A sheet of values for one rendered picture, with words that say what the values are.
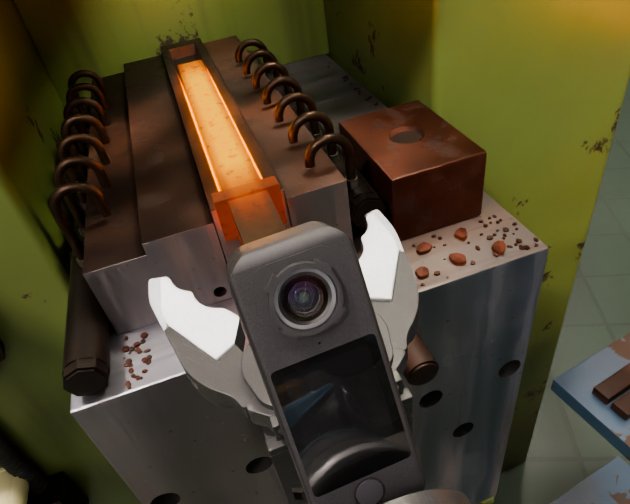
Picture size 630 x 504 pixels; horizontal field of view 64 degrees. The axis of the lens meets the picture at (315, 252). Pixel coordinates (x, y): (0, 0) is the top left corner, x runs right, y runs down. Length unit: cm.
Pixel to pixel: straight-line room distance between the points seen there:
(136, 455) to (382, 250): 26
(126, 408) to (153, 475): 9
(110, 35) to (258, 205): 52
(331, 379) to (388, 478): 5
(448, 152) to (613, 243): 157
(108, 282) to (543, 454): 117
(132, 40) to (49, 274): 38
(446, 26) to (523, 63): 11
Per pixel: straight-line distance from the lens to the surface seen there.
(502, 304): 46
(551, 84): 65
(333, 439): 20
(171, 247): 38
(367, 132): 47
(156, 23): 81
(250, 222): 32
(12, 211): 53
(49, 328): 62
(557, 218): 78
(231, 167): 39
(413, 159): 43
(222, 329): 27
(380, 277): 28
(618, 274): 186
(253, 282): 17
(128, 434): 42
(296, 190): 38
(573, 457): 141
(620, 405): 65
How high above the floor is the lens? 120
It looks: 40 degrees down
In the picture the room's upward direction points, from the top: 10 degrees counter-clockwise
